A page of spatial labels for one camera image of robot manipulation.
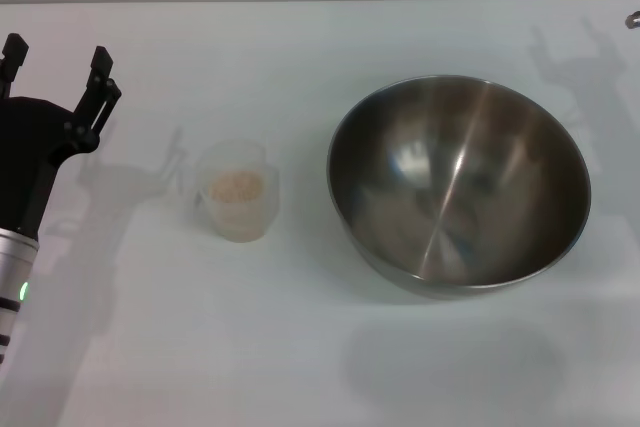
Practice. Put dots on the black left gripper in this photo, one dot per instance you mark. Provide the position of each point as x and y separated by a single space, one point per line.
25 157

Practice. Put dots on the white rice grains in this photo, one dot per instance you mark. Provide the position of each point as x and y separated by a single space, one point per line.
236 187

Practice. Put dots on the clear plastic measuring cup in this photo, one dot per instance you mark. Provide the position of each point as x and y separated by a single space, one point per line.
235 217

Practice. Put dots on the stainless steel mixing bowl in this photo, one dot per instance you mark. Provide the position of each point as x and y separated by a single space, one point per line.
460 187

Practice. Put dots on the small grey metal part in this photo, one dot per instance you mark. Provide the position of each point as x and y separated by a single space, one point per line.
633 20

